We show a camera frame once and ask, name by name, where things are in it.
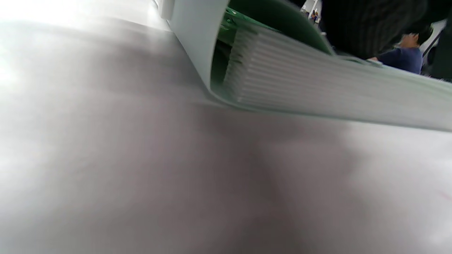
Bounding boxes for light green accordion folder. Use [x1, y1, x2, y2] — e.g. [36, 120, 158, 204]
[155, 0, 452, 133]

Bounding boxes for person's left hand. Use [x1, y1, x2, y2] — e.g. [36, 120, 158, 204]
[320, 0, 452, 59]

